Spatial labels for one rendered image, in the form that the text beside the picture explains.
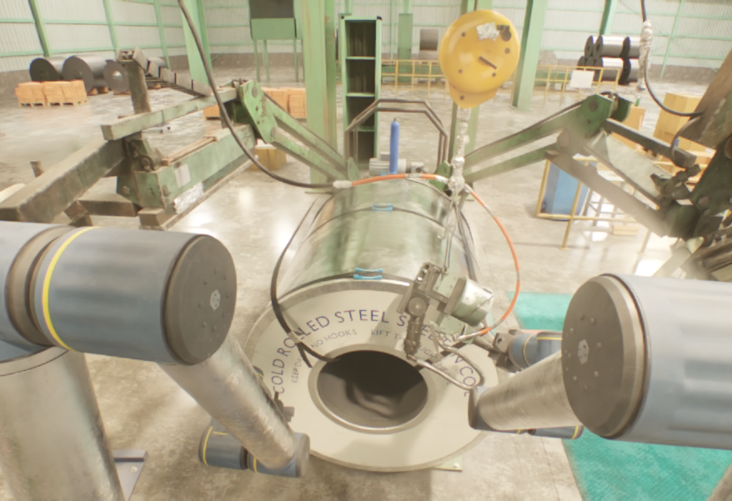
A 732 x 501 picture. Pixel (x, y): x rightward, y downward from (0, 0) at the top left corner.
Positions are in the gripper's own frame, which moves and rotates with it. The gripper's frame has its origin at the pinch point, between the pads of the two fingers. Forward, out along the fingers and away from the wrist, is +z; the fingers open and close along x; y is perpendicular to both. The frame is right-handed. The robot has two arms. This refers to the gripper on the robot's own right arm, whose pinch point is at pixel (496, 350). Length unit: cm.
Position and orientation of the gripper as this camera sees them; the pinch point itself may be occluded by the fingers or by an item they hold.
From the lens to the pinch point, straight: 145.4
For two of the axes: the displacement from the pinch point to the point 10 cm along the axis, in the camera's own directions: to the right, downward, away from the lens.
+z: -1.7, 2.2, 9.6
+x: 4.3, -8.6, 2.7
